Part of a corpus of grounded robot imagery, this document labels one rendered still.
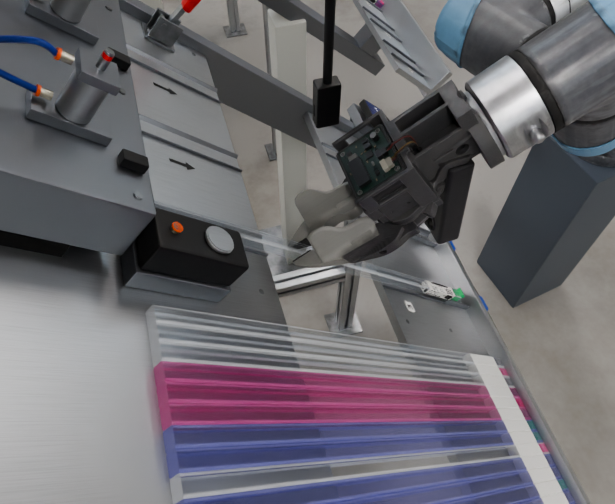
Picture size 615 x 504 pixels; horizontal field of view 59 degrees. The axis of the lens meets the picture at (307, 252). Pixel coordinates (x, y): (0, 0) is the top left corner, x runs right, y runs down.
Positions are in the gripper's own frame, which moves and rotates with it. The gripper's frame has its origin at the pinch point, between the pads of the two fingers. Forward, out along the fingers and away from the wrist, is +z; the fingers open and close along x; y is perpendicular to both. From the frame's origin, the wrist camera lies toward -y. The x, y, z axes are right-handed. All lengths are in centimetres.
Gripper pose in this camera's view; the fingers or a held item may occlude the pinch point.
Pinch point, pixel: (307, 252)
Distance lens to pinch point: 53.8
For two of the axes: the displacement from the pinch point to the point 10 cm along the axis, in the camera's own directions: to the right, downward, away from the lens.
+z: -8.0, 5.0, 3.2
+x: 2.8, 8.0, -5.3
